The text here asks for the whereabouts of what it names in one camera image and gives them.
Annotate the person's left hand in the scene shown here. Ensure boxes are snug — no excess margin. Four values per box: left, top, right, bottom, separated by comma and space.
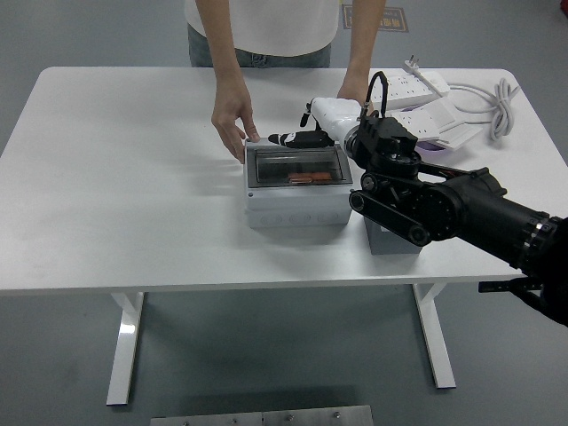
335, 75, 371, 108

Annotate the person's right hand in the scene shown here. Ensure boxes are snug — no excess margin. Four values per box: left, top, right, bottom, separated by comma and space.
210, 82, 262, 165

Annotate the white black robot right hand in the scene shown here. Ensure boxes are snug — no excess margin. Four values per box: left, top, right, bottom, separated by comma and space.
267, 96, 365, 151

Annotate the transparent hinged box lid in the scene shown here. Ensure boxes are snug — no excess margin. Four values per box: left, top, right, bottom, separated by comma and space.
245, 140, 354, 187

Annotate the orange cylindrical battery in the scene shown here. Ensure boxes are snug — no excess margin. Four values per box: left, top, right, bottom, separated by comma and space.
287, 171, 332, 185

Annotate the grey electrical enclosure box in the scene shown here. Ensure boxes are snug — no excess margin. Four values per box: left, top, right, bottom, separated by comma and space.
242, 137, 354, 229

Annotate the long white power strip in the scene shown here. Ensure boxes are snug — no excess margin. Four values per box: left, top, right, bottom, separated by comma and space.
367, 73, 451, 111

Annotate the white square socket panel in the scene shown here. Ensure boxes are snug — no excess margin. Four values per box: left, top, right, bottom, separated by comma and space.
394, 99, 463, 141

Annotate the brown floor sign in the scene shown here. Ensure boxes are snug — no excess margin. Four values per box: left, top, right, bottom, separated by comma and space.
341, 4, 409, 33

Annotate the person's torso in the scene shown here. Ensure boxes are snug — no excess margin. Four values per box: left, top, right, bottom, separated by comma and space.
184, 0, 341, 70

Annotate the purple tape roll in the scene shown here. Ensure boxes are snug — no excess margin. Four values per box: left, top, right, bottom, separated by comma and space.
401, 105, 452, 155

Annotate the white plain flat panel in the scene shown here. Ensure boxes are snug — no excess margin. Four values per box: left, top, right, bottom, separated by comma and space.
437, 118, 483, 151

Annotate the grey block holder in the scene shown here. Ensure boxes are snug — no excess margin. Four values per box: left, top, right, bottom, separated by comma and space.
364, 217, 422, 256

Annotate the white table leg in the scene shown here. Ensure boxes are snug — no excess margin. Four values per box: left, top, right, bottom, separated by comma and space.
411, 283, 457, 391
106, 291, 146, 406

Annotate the grey metal plate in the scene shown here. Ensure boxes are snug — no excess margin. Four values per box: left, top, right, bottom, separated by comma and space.
150, 404, 374, 426

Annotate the white power cord with plug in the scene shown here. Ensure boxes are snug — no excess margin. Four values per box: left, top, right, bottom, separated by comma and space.
401, 55, 521, 144

